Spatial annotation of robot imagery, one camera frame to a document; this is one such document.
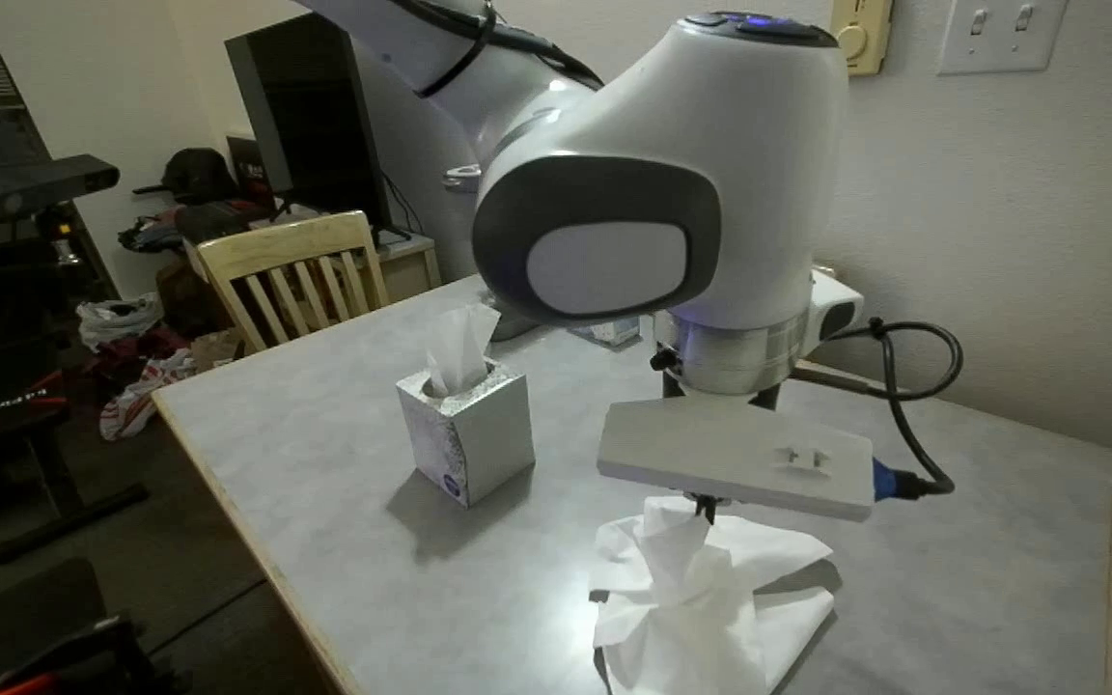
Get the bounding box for beige wall thermostat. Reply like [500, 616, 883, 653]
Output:
[831, 0, 894, 77]

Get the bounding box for white cube tissue box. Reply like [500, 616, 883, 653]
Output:
[395, 357, 540, 508]

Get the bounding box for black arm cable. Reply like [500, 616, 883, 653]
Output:
[385, 0, 610, 97]

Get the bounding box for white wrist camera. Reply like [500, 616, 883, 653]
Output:
[593, 399, 879, 523]

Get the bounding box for black camera bar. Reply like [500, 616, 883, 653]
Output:
[0, 149, 122, 225]

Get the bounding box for white wipe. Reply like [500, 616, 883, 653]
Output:
[419, 298, 506, 399]
[607, 494, 764, 695]
[585, 508, 839, 695]

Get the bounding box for black monitor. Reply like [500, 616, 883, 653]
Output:
[218, 11, 395, 238]

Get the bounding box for white light switch plate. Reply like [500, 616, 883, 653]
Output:
[935, 0, 1074, 77]

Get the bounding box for pale wood slatted chair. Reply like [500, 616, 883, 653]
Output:
[190, 205, 395, 357]

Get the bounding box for black stand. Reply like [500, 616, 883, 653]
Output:
[0, 212, 155, 566]

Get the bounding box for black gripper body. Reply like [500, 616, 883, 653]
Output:
[650, 344, 787, 414]

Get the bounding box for crumpled white wipe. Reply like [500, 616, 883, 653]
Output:
[585, 508, 839, 695]

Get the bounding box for black cap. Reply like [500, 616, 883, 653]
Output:
[157, 141, 240, 209]

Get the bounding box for pile of clothes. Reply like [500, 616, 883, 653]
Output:
[92, 325, 247, 444]

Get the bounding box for black cable with blue plug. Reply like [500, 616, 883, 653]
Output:
[822, 315, 969, 507]

